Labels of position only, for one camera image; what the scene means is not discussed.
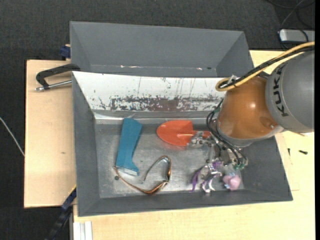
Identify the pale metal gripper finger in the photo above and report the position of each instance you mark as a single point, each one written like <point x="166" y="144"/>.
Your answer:
<point x="212" y="170"/>
<point x="199" y="139"/>

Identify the purple and white toy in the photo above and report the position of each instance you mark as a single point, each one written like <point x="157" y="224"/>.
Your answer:
<point x="195" y="179"/>

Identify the pink toy animal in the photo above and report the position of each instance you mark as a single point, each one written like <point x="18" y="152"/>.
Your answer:
<point x="233" y="182"/>

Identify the orange toy shovel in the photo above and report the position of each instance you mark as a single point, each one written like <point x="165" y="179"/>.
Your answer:
<point x="175" y="132"/>

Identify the brown sunglasses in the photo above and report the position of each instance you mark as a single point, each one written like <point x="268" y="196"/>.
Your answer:
<point x="168" y="169"/>

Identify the blue flat box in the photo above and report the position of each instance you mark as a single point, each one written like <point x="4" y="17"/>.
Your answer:
<point x="128" y="144"/>

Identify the small black screw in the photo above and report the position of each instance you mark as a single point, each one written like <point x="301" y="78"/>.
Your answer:
<point x="303" y="152"/>

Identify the grey metal bin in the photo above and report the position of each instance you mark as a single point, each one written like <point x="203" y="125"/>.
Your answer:
<point x="155" y="46"/>

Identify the pale brown flat board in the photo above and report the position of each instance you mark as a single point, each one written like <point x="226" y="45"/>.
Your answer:
<point x="50" y="134"/>

